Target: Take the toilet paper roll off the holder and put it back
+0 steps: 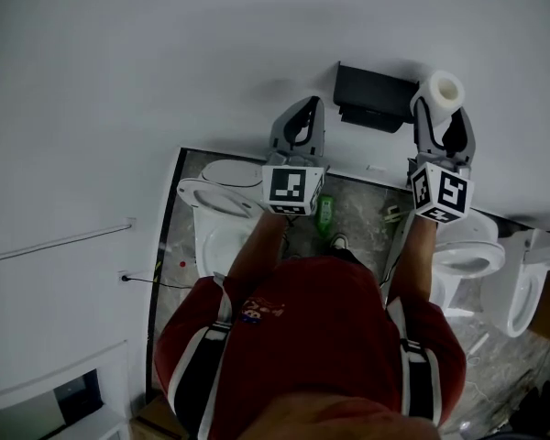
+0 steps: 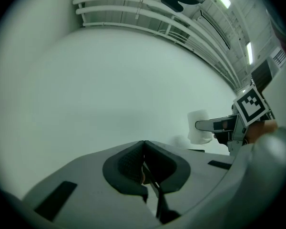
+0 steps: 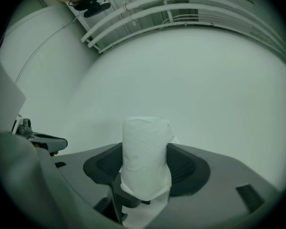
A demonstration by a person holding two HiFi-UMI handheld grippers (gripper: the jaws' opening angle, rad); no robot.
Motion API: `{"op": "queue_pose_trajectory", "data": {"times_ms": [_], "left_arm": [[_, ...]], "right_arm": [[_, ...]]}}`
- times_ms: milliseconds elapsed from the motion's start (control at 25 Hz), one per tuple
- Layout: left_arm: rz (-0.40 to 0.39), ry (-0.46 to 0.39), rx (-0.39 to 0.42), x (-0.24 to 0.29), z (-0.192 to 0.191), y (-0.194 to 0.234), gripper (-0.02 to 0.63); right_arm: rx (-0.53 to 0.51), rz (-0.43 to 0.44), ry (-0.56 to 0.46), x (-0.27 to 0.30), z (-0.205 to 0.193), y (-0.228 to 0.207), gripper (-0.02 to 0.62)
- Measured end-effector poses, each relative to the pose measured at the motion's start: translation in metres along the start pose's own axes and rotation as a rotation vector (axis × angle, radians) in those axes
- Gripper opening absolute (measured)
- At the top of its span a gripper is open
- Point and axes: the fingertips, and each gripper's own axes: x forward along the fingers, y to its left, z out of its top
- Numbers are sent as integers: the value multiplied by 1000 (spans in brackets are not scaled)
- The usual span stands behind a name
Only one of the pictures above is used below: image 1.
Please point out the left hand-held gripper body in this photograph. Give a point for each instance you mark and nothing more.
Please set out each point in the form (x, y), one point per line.
(284, 186)

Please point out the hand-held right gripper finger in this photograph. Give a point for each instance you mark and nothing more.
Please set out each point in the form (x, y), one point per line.
(424, 140)
(467, 149)

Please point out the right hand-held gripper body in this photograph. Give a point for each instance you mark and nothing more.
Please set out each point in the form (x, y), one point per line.
(449, 190)

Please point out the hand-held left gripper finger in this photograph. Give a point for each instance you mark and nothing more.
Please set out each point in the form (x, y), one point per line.
(318, 142)
(277, 138)

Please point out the white toilet paper roll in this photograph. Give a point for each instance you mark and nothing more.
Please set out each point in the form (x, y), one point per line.
(435, 101)

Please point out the person's right forearm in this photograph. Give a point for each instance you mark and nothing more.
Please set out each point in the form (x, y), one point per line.
(412, 264)

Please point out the person's left forearm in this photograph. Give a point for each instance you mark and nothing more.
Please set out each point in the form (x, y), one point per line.
(256, 250)

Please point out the white toilet with square tank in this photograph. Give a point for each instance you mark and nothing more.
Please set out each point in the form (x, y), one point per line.
(476, 236)

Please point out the white toilet with round tank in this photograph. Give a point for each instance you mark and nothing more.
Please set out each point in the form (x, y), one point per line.
(229, 172)

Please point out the white toilet with tall tank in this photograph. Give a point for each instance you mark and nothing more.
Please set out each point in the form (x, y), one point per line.
(499, 291)

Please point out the green plastic bottle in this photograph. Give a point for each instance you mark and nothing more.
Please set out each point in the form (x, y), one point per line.
(324, 213)

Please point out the small pale green item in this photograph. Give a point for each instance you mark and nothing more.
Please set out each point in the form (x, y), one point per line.
(392, 214)

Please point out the person's white shoe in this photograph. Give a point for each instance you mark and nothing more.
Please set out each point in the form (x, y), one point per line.
(339, 241)

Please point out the person's black trouser leg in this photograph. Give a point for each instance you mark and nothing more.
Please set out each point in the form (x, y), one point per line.
(348, 256)

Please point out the person's red shirt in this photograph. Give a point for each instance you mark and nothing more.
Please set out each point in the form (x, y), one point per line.
(311, 337)

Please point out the white flat bar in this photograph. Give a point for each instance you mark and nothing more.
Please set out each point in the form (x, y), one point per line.
(479, 343)

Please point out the dark glass panel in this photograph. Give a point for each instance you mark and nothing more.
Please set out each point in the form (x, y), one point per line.
(79, 397)

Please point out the black wall shelf holder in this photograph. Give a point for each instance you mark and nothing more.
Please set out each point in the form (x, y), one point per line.
(371, 94)

